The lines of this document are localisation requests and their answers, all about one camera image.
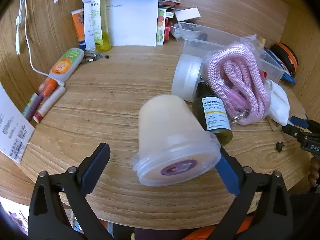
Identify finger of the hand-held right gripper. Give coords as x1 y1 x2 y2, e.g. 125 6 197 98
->
282 124 307 142
290 116 320 135

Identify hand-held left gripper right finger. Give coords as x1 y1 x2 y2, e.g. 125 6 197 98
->
216 146 293 240

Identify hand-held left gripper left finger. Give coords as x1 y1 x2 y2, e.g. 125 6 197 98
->
28 142 118 240

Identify white cloth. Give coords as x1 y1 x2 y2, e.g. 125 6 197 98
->
265 79 290 126

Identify green bottle white label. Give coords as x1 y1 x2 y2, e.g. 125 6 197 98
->
192 82 233 146

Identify large frosted jar purple label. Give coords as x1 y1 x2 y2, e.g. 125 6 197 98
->
132 94 222 187

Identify pink rope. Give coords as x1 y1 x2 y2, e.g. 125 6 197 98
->
201 35 272 126

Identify small frosted plastic jar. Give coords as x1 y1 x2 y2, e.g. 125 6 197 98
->
171 54 202 102

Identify clear plastic box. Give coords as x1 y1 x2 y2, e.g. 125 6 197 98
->
178 21 285 83

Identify wooden desktop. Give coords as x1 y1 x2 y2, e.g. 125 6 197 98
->
0 37 313 230

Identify person's right hand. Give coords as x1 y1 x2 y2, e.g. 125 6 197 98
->
308 156 320 187

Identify blue pencil case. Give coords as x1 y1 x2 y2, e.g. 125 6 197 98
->
265 47 297 84

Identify black orange zip case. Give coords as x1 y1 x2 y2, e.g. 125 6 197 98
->
271 42 299 78

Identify white red stick tube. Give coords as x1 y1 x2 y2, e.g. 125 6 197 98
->
33 86 66 123

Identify purple pen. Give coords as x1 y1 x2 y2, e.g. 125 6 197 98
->
25 94 44 122

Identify orange marker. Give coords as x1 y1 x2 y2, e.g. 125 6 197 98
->
37 78 57 97

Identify white printed paper sheet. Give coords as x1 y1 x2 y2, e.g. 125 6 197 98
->
0 82 35 164

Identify orange green tube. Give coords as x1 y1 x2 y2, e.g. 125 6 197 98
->
49 47 85 85

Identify metal keys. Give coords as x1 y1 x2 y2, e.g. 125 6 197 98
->
81 50 110 64

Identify orange box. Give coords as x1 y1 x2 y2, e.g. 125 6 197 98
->
71 9 87 51

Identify yellow spray bottle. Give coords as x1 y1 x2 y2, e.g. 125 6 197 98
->
90 0 112 53

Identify white receipt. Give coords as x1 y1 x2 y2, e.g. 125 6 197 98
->
84 1 97 50

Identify fruit sticker pack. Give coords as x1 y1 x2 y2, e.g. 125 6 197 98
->
156 7 167 45

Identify clear bowl of small items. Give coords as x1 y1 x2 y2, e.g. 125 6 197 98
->
170 22 186 40

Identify small white box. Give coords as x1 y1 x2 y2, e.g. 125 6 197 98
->
174 8 200 22

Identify pile of printed packets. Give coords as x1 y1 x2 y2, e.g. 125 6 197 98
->
159 0 182 18

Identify white cable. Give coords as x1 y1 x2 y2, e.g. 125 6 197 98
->
15 0 54 78

